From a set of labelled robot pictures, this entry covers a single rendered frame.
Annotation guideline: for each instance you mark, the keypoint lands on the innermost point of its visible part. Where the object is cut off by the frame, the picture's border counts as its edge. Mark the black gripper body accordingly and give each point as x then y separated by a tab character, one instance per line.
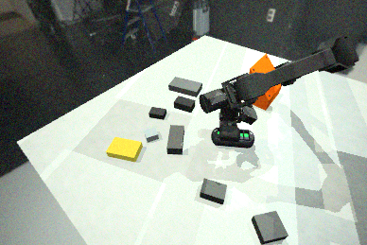
229	131

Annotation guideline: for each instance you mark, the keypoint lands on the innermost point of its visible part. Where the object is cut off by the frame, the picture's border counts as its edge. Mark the small white block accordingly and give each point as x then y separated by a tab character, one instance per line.
151	134

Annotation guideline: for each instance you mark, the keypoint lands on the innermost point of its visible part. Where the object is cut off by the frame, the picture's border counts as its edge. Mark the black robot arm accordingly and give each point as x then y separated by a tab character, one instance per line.
332	56

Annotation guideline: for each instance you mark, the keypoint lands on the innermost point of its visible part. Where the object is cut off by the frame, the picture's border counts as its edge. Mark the yellow flat box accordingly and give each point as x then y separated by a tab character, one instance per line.
124	149

